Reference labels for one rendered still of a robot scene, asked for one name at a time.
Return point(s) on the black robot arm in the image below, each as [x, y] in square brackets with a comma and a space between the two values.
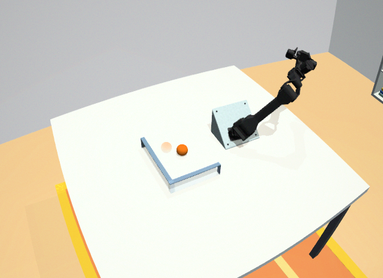
[245, 127]

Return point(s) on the light blue l-shaped low wall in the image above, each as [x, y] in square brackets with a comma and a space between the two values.
[164, 171]

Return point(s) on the clear low corner walls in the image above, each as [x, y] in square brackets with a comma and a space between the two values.
[184, 183]

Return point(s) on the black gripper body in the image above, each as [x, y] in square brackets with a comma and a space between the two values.
[290, 54]

